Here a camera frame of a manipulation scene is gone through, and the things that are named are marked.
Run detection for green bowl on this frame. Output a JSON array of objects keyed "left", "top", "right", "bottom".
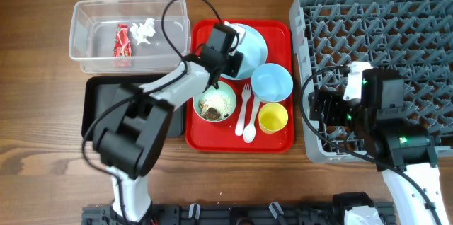
[{"left": 193, "top": 81, "right": 236, "bottom": 122}]

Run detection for yellow plastic cup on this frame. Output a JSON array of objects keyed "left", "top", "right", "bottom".
[{"left": 258, "top": 103, "right": 289, "bottom": 134}]

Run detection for red snack wrapper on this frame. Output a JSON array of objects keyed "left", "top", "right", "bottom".
[{"left": 113, "top": 24, "right": 132, "bottom": 67}]

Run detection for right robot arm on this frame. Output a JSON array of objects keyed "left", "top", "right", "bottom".
[{"left": 302, "top": 66, "right": 449, "bottom": 224}]

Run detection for white plastic fork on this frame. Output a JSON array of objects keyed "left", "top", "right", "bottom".
[{"left": 235, "top": 84, "right": 251, "bottom": 136}]

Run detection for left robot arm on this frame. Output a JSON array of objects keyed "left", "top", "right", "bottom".
[{"left": 85, "top": 23, "right": 246, "bottom": 224}]

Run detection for red serving tray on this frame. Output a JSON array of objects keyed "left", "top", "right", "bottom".
[{"left": 185, "top": 20, "right": 294, "bottom": 153}]

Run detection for black plastic tray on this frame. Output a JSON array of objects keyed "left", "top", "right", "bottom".
[{"left": 81, "top": 74, "right": 187, "bottom": 138}]

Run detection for white tissue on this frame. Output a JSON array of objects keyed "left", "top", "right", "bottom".
[{"left": 130, "top": 18, "right": 156, "bottom": 45}]

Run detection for light blue plate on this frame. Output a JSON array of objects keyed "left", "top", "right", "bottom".
[{"left": 222, "top": 23, "right": 268, "bottom": 80}]

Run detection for white plastic spoon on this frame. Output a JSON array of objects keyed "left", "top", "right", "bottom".
[{"left": 243, "top": 95, "right": 261, "bottom": 144}]

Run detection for clear plastic waste bin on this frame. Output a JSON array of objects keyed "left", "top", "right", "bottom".
[{"left": 69, "top": 0, "right": 190, "bottom": 74}]

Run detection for light blue bowl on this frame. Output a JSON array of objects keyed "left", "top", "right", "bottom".
[{"left": 251, "top": 63, "right": 294, "bottom": 103}]

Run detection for grey dishwasher rack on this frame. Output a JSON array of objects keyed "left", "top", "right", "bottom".
[{"left": 289, "top": 0, "right": 452, "bottom": 157}]

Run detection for rice and food scraps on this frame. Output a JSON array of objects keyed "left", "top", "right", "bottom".
[{"left": 198, "top": 90, "right": 234, "bottom": 121}]

